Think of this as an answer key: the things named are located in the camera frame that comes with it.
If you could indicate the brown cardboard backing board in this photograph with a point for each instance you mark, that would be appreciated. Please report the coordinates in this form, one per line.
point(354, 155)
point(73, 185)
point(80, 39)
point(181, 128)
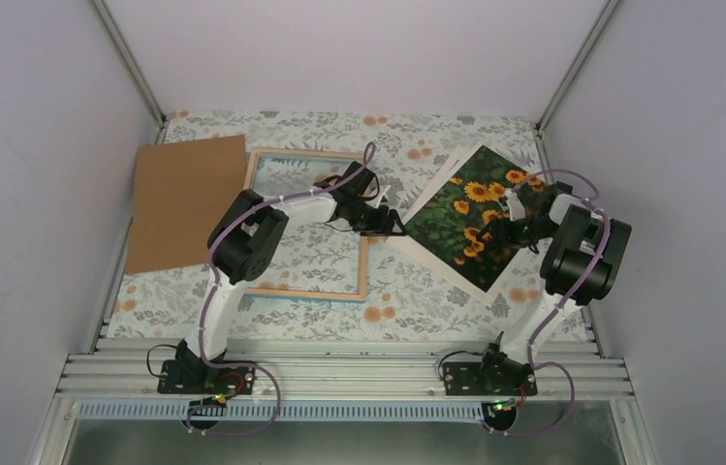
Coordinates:
point(181, 191)

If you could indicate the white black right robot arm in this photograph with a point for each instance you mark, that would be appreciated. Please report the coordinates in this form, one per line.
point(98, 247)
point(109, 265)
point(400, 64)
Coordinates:
point(582, 251)

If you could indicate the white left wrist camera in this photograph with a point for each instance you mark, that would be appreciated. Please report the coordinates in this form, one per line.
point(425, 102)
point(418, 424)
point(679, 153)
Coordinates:
point(380, 197)

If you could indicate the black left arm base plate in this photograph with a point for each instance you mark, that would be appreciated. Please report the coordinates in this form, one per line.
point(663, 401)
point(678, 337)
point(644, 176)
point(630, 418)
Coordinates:
point(177, 378)

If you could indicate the white mat board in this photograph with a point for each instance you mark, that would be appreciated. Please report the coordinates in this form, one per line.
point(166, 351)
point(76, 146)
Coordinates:
point(439, 269)

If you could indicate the floral patterned tablecloth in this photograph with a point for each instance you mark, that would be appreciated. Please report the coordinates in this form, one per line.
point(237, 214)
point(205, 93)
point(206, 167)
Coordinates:
point(404, 300)

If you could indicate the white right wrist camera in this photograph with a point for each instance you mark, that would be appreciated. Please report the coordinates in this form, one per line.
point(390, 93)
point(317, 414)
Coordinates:
point(515, 208)

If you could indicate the teal wooden picture frame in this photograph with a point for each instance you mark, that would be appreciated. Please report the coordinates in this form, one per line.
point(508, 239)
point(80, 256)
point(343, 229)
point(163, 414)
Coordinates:
point(315, 260)

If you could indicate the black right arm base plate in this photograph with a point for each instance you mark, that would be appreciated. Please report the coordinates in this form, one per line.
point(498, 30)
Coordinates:
point(488, 380)

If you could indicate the right aluminium corner post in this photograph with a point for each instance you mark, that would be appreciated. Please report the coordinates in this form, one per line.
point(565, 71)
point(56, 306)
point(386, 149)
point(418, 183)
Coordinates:
point(598, 28)

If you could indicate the left aluminium corner post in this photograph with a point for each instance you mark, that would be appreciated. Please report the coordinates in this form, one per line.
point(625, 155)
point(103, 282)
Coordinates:
point(128, 61)

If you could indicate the sunflower photo print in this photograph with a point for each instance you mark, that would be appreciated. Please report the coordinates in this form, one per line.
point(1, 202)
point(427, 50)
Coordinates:
point(472, 218)

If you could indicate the aluminium corner post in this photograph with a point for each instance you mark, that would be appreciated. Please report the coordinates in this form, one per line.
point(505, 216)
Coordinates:
point(598, 28)
point(128, 61)

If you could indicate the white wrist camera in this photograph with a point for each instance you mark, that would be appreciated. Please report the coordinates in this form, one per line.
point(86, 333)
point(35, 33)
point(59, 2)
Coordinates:
point(380, 197)
point(515, 208)

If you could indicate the grey slotted cable duct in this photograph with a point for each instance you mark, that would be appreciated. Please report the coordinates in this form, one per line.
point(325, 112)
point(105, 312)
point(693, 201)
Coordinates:
point(294, 410)

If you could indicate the aluminium mounting rail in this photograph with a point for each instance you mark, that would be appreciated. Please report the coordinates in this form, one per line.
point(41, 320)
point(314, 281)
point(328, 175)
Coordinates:
point(336, 377)

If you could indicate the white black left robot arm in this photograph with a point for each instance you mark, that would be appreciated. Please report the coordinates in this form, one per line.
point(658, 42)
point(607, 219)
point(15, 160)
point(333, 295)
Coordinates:
point(244, 242)

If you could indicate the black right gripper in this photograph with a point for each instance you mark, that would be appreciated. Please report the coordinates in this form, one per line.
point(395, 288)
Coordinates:
point(500, 234)

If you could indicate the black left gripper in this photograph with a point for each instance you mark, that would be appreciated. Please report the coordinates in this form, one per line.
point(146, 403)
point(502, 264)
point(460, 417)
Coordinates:
point(382, 229)

